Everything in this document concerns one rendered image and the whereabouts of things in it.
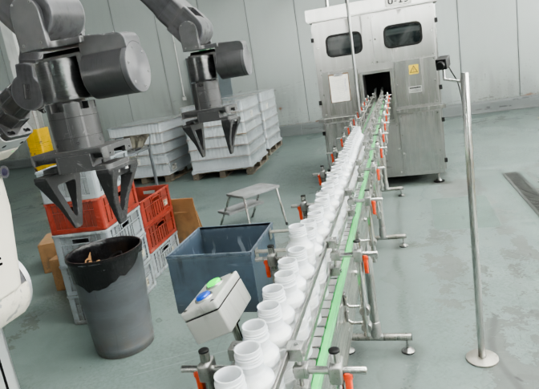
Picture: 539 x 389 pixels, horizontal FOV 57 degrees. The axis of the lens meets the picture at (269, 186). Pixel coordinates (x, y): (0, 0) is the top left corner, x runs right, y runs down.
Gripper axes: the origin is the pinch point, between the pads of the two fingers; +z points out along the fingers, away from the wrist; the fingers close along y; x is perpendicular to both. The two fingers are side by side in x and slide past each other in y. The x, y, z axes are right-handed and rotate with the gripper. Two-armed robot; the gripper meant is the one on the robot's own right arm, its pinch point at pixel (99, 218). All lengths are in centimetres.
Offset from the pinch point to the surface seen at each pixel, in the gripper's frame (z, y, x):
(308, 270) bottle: 24.8, 17.7, 37.1
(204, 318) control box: 28.1, -0.8, 25.6
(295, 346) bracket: 25.4, 19.5, 11.1
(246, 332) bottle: 20.9, 13.7, 7.5
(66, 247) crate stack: 77, -184, 224
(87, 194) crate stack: 43, -160, 227
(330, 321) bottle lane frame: 37, 20, 40
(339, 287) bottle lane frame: 37, 21, 56
